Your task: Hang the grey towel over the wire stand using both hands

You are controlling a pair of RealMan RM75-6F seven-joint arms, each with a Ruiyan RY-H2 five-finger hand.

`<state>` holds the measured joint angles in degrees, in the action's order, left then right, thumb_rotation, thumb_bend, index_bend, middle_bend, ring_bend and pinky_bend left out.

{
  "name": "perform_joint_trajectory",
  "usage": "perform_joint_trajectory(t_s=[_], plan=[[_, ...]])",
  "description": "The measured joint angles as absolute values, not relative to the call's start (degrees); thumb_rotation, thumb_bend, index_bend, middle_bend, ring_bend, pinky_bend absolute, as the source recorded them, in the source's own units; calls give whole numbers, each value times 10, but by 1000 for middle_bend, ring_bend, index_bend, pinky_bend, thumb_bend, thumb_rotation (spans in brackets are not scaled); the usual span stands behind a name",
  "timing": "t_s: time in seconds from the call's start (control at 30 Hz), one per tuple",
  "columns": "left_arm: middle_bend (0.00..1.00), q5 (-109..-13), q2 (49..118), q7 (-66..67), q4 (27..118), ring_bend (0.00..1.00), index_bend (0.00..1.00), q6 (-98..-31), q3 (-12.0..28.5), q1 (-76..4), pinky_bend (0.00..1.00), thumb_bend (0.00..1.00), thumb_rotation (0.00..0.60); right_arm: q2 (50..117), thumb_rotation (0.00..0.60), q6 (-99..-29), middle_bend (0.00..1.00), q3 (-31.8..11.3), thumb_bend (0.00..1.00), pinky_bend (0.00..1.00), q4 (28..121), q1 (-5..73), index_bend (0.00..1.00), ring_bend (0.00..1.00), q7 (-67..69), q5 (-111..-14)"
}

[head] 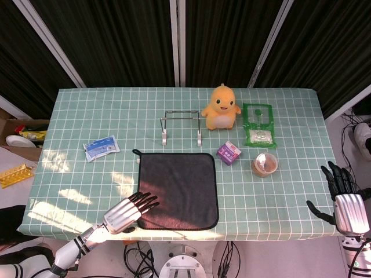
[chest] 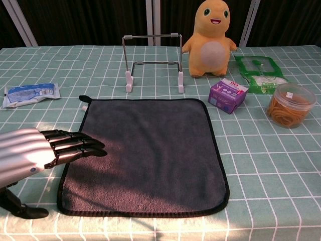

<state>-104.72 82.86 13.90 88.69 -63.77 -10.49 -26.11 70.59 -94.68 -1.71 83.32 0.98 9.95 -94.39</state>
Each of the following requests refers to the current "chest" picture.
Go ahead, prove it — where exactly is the green checked tablecloth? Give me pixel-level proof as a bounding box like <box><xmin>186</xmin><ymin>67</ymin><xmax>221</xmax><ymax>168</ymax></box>
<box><xmin>0</xmin><ymin>44</ymin><xmax>321</xmax><ymax>241</ymax></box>

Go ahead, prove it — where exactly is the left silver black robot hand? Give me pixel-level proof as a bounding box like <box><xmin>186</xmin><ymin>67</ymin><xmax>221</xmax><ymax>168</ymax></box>
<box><xmin>0</xmin><ymin>128</ymin><xmax>108</xmax><ymax>219</ymax></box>

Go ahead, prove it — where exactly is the metal wire rack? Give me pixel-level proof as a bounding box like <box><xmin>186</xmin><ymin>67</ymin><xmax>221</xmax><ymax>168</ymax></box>
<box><xmin>122</xmin><ymin>32</ymin><xmax>185</xmax><ymax>93</ymax></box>

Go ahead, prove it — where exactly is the blue white packet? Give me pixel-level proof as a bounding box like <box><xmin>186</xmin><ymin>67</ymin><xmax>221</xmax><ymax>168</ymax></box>
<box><xmin>2</xmin><ymin>82</ymin><xmax>61</xmax><ymax>109</ymax></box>

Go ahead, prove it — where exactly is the green plastic package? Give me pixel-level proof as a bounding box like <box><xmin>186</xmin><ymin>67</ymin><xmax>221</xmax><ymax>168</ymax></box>
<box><xmin>234</xmin><ymin>55</ymin><xmax>289</xmax><ymax>95</ymax></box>

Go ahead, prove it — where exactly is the yellow plush toy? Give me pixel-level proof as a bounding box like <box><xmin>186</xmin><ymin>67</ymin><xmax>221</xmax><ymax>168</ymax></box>
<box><xmin>182</xmin><ymin>0</ymin><xmax>238</xmax><ymax>78</ymax></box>

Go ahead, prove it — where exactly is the blue fabric bag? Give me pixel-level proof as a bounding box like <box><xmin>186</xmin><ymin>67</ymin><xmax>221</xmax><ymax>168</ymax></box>
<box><xmin>57</xmin><ymin>95</ymin><xmax>230</xmax><ymax>218</ymax></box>

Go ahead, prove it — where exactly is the small purple box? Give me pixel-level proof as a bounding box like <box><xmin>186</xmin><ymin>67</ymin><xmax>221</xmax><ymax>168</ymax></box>
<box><xmin>208</xmin><ymin>77</ymin><xmax>249</xmax><ymax>115</ymax></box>

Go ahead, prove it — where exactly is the white frame post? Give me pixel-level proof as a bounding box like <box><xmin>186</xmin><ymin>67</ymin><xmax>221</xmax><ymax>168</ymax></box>
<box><xmin>239</xmin><ymin>0</ymin><xmax>261</xmax><ymax>48</ymax></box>
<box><xmin>146</xmin><ymin>0</ymin><xmax>162</xmax><ymax>46</ymax></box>
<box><xmin>0</xmin><ymin>0</ymin><xmax>38</xmax><ymax>47</ymax></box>

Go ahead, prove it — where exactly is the clear jar of rubber bands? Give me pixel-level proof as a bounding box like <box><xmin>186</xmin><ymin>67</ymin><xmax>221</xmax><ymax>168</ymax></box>
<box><xmin>265</xmin><ymin>83</ymin><xmax>318</xmax><ymax>129</ymax></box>

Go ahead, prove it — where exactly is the black curtain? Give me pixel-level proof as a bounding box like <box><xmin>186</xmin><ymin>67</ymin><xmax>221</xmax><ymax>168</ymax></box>
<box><xmin>0</xmin><ymin>0</ymin><xmax>321</xmax><ymax>48</ymax></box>

